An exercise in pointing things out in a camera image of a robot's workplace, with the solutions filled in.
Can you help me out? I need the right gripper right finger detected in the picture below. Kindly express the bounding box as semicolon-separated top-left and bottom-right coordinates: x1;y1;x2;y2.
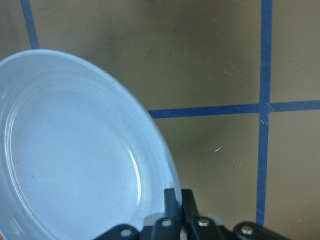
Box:
181;189;225;240

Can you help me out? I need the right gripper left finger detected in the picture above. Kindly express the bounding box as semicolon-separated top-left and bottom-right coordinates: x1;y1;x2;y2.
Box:
152;188;182;240

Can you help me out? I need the blue plate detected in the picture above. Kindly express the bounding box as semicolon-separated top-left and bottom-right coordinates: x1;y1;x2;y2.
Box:
0;50;182;240

